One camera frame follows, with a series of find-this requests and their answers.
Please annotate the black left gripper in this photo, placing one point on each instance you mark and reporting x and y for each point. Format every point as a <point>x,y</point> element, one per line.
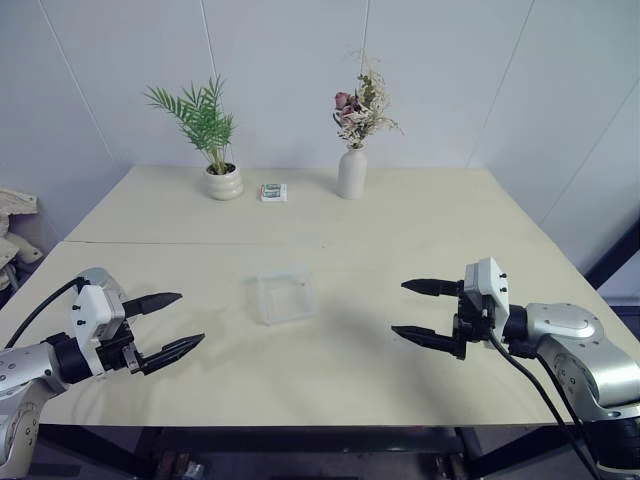
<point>117,352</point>

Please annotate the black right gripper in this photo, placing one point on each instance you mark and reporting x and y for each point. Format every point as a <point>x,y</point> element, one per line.
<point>472,325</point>

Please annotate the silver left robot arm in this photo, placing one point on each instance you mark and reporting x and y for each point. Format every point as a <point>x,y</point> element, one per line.
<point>22,367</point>

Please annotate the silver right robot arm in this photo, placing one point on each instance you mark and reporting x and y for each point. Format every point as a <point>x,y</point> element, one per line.
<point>575,335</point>

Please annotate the clear square plastic container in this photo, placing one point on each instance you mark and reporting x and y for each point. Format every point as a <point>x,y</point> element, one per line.
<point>285,297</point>

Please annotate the cream ribbed plant pot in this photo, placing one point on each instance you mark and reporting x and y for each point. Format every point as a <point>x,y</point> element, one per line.
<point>223,186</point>

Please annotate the cream ceramic vase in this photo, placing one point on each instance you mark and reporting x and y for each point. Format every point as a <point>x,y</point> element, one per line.
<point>351,177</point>

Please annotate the small white green box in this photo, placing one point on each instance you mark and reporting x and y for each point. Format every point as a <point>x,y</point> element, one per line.
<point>273,192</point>

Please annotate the dried flower bouquet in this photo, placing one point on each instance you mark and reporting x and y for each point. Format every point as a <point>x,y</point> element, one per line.
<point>362,112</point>

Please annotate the green palm plant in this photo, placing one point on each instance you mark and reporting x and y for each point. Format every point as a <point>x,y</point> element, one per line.
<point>202,120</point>

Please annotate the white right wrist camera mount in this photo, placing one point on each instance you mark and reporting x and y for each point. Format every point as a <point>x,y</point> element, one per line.
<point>487,285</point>

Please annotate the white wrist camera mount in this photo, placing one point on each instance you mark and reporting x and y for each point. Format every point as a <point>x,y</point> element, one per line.
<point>487,285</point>
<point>92,312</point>

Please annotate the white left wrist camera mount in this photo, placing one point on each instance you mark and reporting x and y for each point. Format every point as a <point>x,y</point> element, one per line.
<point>92,312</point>

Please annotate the black table frame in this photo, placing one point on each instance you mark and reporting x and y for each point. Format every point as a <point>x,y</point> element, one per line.
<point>300,440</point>

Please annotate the dark furniture frame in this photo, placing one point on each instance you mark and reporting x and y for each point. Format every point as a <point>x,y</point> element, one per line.
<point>617,255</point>

